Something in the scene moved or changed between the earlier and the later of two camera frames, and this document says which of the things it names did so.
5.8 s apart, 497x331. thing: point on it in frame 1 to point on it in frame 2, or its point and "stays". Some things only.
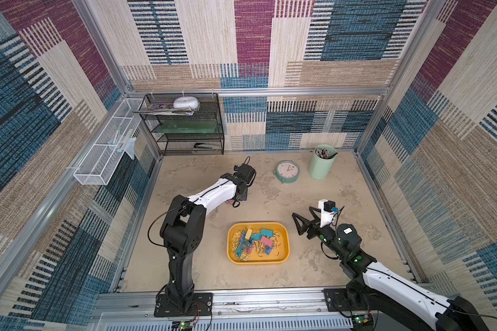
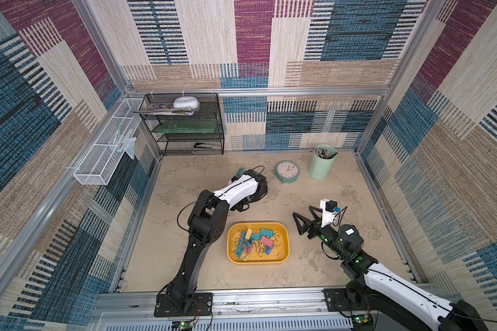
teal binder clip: (264, 232) stays
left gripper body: (245, 195) to (241, 209)
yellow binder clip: (234, 241) stays
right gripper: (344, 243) stays
